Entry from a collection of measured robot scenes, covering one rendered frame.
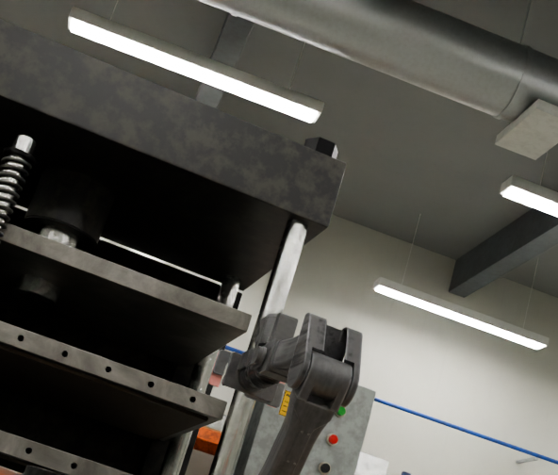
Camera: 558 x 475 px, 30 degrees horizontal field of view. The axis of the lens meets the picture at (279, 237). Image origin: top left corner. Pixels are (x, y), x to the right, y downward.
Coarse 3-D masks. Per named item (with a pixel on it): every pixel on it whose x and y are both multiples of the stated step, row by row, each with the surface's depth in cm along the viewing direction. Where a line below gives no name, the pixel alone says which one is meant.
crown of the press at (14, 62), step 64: (0, 64) 267; (64, 64) 272; (0, 128) 286; (64, 128) 273; (128, 128) 273; (192, 128) 279; (256, 128) 284; (64, 192) 296; (128, 192) 303; (192, 192) 288; (256, 192) 280; (320, 192) 285; (192, 256) 341; (256, 256) 323
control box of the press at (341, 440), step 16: (288, 400) 284; (352, 400) 290; (368, 400) 292; (256, 416) 285; (272, 416) 282; (336, 416) 287; (352, 416) 289; (368, 416) 290; (256, 432) 280; (272, 432) 281; (336, 432) 286; (352, 432) 288; (256, 448) 279; (320, 448) 284; (336, 448) 285; (352, 448) 287; (240, 464) 282; (256, 464) 277; (304, 464) 281; (320, 464) 282; (336, 464) 284; (352, 464) 285
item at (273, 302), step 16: (288, 224) 285; (304, 224) 285; (288, 240) 283; (288, 256) 281; (272, 272) 281; (288, 272) 280; (224, 288) 346; (272, 288) 278; (288, 288) 280; (272, 304) 276; (256, 320) 277; (208, 368) 337; (192, 384) 335; (240, 400) 267; (240, 416) 266; (224, 432) 265; (240, 432) 265; (176, 448) 327; (224, 448) 263; (240, 448) 265; (176, 464) 326; (224, 464) 262
